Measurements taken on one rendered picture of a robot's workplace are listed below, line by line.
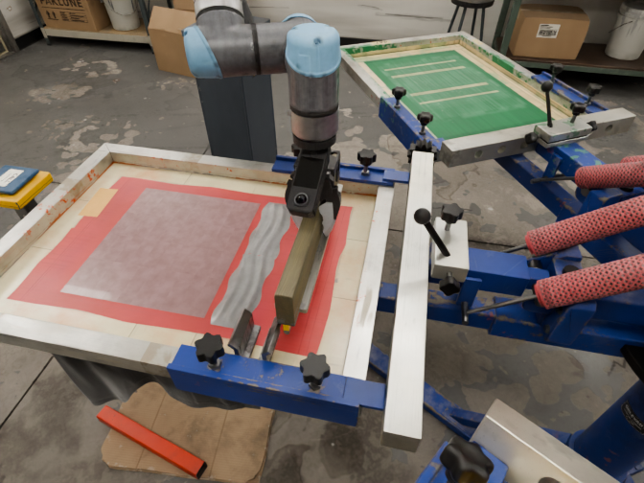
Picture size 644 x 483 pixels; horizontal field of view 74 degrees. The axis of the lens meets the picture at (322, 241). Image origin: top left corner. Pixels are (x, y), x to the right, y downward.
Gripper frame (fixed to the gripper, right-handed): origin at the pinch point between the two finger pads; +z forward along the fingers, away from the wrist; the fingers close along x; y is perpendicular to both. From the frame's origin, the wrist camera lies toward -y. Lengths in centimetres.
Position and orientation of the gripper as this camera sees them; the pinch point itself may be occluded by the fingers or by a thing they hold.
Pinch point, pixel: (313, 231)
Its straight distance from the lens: 81.0
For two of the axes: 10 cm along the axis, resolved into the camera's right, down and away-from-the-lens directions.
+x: -9.8, -1.5, 1.5
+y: 2.1, -6.8, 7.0
